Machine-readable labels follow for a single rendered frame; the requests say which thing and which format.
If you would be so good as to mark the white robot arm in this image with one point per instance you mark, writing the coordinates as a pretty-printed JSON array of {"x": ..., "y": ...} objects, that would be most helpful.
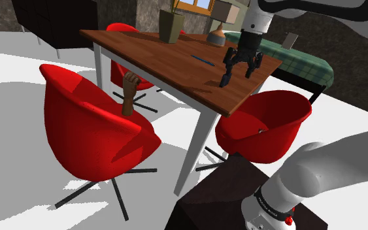
[{"x": 314, "y": 172}]

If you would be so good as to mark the green plaid bed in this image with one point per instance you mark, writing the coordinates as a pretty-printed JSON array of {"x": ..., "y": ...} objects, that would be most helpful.
[{"x": 298, "y": 60}]

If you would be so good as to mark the black cabinet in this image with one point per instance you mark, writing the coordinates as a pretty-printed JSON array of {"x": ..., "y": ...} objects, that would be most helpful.
[{"x": 59, "y": 22}]

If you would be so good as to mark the brown fist sculpture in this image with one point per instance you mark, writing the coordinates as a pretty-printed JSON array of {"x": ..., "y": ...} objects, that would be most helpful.
[{"x": 128, "y": 95}]

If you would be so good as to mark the dark robot stand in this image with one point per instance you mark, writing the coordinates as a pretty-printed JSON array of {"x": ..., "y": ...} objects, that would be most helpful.
[{"x": 215, "y": 197}]

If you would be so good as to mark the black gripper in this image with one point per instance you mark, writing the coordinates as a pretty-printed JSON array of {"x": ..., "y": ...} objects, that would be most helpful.
[{"x": 249, "y": 44}]

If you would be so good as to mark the grey flat box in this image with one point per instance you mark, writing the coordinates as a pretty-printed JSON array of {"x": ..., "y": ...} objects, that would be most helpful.
[{"x": 289, "y": 40}]

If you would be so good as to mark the table lamp with beige shade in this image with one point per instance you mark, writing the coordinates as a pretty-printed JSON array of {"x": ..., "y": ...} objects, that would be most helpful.
[{"x": 217, "y": 36}]

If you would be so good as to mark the olive vase with plant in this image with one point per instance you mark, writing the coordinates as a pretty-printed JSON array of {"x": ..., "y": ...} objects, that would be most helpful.
[{"x": 171, "y": 27}]

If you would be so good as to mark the wooden framed window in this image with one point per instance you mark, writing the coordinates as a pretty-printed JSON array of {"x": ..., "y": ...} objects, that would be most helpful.
[{"x": 200, "y": 9}]

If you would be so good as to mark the red tub chair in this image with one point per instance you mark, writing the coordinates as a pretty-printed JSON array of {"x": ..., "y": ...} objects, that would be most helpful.
[
  {"x": 91, "y": 137},
  {"x": 266, "y": 143},
  {"x": 119, "y": 74}
]

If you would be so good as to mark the blue pen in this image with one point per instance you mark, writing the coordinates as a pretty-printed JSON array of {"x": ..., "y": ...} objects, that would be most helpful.
[{"x": 202, "y": 60}]

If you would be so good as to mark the wooden table with white legs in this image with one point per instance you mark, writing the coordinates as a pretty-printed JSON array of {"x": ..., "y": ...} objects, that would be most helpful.
[{"x": 171, "y": 60}]

